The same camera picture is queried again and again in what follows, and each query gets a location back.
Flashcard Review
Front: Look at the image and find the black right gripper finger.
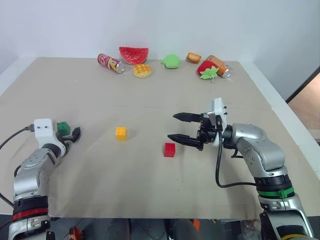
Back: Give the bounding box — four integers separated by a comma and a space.
167, 133, 201, 149
172, 112, 202, 124

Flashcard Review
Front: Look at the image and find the orange toy bread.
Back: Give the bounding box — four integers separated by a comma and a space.
185, 52, 202, 64

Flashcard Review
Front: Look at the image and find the yellow toy brick cube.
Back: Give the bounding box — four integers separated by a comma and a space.
115, 126, 128, 142

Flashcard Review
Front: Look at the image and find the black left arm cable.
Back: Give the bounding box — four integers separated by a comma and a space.
0, 124, 36, 208

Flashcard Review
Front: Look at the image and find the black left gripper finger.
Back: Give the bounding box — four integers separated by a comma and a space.
61, 126, 82, 144

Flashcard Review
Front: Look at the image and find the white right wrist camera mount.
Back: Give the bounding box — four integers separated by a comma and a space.
205, 97, 229, 147

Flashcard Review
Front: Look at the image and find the green toy brick cube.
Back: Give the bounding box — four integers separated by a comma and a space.
56, 121, 71, 135

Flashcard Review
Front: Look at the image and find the red plush strawberry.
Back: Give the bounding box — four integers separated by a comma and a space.
197, 59, 221, 81

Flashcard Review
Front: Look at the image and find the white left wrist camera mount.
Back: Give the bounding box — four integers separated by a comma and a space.
33, 118, 64, 146

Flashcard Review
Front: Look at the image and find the red soda can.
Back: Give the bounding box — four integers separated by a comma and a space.
97, 52, 125, 75

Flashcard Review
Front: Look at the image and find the dark rounded shape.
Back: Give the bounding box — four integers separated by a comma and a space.
163, 219, 199, 240

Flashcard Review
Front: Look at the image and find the toy watermelon slice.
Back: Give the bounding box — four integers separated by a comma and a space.
118, 46, 149, 66

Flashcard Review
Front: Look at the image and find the orange soda can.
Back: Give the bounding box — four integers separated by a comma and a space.
205, 54, 234, 79

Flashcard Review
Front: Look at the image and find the red toy brick cube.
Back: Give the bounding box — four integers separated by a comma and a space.
163, 142, 176, 159

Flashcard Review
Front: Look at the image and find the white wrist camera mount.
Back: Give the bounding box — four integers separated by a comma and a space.
205, 97, 229, 147
33, 118, 64, 146

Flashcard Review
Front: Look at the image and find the green round plush toy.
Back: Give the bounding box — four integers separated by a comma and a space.
160, 53, 181, 70

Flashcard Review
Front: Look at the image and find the toy melon bread bun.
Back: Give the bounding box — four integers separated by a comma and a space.
132, 63, 153, 80

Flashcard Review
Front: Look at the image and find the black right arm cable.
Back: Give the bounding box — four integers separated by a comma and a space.
215, 121, 258, 189

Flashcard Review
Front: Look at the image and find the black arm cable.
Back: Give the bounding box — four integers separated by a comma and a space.
215, 121, 258, 189
0, 124, 36, 208

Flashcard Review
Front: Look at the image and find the beige cardboard table cover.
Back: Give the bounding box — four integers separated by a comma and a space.
0, 56, 302, 221

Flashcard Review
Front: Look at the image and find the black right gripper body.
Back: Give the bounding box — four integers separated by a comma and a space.
196, 112, 223, 152

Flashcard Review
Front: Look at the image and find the orange and black tool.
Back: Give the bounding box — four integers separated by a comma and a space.
68, 225, 84, 240

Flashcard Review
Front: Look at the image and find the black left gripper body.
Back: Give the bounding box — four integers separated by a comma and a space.
56, 131, 70, 153

